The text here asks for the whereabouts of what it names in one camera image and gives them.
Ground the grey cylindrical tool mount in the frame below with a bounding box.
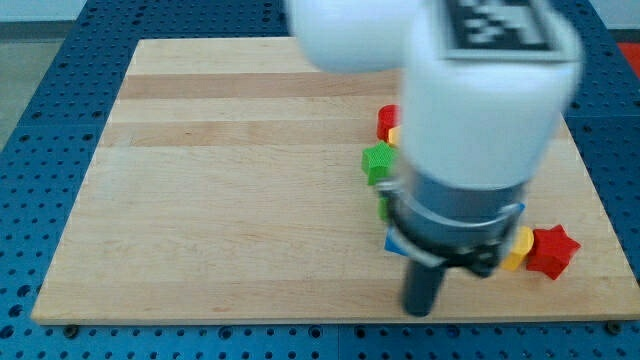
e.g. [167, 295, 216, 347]
[375, 166, 525, 278]

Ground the green circle block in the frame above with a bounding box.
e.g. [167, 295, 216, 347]
[377, 197, 389, 223]

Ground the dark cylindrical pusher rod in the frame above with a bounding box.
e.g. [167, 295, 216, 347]
[402, 260, 446, 317]

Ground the blue block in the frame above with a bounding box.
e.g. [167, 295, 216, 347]
[384, 226, 407, 256]

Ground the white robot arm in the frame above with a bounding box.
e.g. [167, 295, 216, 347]
[285, 0, 584, 316]

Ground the wooden board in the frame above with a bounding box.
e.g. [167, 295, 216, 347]
[30, 36, 640, 326]

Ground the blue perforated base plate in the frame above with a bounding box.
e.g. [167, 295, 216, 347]
[1, 1, 639, 359]

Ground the yellow block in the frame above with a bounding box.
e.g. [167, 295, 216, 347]
[387, 126, 401, 147]
[500, 226, 534, 271]

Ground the black white fiducial marker tag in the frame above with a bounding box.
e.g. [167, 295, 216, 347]
[436, 0, 574, 62]

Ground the yellow block upper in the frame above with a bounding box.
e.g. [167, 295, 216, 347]
[387, 126, 401, 147]

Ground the yellow block right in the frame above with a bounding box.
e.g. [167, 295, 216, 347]
[500, 226, 534, 271]

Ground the red star block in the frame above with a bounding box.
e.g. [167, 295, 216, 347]
[526, 224, 582, 280]

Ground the green star block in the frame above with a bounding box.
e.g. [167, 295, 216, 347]
[361, 141, 396, 186]

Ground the red round block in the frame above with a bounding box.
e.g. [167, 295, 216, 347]
[376, 104, 399, 141]

